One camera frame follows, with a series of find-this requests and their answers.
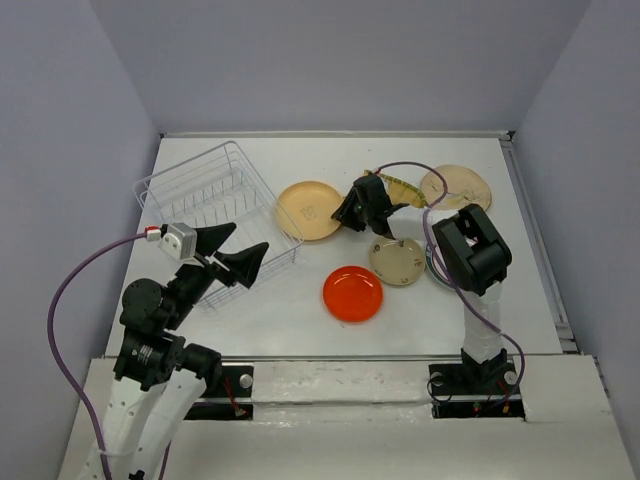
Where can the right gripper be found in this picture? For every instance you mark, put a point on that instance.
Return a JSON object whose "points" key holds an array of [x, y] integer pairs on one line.
{"points": [[368, 215]]}

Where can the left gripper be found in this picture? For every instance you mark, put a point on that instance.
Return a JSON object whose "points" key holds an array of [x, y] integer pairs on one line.
{"points": [[211, 261]]}

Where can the white wire dish rack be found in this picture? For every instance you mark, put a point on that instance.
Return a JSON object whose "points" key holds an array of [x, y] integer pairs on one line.
{"points": [[217, 186]]}

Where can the woven bamboo tray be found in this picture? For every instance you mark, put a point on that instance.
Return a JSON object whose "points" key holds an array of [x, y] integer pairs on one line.
{"points": [[402, 192]]}

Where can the tan round plate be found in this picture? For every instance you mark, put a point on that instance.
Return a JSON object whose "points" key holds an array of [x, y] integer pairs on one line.
{"points": [[304, 210]]}

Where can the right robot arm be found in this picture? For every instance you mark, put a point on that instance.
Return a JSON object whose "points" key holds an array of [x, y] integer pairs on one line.
{"points": [[474, 258]]}

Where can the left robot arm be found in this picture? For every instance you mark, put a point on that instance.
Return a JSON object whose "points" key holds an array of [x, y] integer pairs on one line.
{"points": [[158, 375]]}

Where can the small cream plate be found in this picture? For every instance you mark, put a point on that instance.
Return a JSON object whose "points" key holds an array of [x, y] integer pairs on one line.
{"points": [[397, 262]]}

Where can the orange plate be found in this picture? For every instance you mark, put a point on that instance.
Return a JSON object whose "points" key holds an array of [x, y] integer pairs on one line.
{"points": [[352, 294]]}

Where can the white green-rimmed plate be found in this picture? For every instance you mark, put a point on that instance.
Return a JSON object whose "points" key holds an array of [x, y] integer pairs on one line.
{"points": [[436, 272]]}

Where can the beige floral plate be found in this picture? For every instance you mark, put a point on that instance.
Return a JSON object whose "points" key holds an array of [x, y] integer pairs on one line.
{"points": [[464, 187]]}

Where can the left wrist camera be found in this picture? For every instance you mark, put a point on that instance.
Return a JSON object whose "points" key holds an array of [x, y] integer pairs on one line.
{"points": [[178, 241]]}

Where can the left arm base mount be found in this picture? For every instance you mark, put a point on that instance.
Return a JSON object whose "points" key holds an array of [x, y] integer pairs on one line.
{"points": [[230, 399]]}

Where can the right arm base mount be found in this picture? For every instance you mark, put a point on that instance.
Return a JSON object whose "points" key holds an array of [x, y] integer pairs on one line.
{"points": [[456, 393]]}

